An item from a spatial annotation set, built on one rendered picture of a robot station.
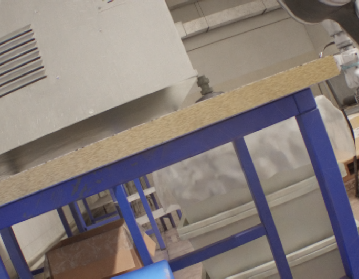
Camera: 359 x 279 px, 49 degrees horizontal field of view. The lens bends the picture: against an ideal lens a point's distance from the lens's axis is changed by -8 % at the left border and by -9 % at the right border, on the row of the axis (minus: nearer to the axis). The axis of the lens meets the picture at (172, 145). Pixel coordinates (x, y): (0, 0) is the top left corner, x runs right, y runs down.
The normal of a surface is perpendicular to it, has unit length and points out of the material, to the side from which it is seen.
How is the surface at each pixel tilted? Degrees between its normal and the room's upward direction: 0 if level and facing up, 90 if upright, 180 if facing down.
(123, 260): 65
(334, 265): 96
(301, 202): 96
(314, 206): 96
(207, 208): 96
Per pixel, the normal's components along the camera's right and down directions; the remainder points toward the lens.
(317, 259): -0.05, 0.13
